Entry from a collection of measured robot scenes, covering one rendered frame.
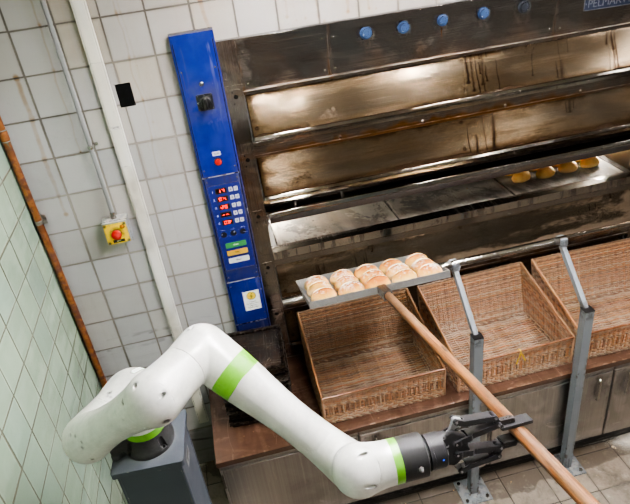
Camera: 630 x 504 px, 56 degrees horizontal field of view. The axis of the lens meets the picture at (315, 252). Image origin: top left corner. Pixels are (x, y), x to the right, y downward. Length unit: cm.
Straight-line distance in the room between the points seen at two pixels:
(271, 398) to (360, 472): 27
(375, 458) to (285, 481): 154
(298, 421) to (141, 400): 34
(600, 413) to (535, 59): 166
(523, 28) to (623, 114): 67
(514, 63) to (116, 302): 197
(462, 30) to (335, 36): 52
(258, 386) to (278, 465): 135
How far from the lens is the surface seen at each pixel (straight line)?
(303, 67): 242
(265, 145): 246
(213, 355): 137
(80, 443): 163
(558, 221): 316
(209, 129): 238
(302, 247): 268
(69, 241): 262
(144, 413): 131
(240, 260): 263
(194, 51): 231
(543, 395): 295
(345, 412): 263
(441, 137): 268
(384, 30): 247
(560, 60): 283
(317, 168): 253
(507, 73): 271
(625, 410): 332
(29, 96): 243
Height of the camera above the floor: 252
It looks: 31 degrees down
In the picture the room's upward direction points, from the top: 8 degrees counter-clockwise
